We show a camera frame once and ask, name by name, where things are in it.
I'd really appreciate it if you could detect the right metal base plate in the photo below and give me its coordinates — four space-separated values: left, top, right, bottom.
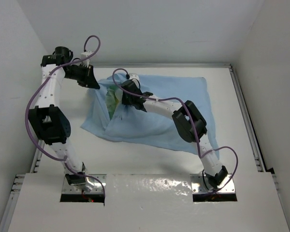
190 174 237 194

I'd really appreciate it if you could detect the white front cover panel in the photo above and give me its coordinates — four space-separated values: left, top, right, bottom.
9 173 289 232

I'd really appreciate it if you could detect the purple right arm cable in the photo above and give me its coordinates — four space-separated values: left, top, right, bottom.
112 68 239 195

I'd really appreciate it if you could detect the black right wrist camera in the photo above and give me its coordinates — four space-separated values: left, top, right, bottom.
121 74 142 95

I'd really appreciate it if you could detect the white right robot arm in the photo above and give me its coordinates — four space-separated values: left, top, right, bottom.
120 79 228 190

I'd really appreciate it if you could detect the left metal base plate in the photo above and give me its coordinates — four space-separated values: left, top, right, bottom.
62 174 106 194

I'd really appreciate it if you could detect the light blue pillowcase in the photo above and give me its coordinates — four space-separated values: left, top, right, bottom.
80 74 220 154

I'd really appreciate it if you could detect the metal base plate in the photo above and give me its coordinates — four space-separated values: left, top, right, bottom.
62 174 106 194
190 174 237 194

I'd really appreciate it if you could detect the white pillow with yellow edge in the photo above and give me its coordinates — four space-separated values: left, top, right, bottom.
105 86 123 119

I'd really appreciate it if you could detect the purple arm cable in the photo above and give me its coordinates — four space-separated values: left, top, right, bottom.
25 35 107 201
112 68 239 195

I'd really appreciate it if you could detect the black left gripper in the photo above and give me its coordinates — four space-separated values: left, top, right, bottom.
65 63 101 89

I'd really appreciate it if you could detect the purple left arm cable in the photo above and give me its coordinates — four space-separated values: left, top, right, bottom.
25 35 107 201

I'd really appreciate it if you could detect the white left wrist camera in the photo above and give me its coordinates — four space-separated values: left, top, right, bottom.
80 51 92 68

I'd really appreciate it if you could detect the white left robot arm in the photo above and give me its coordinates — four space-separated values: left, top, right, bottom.
26 46 100 192

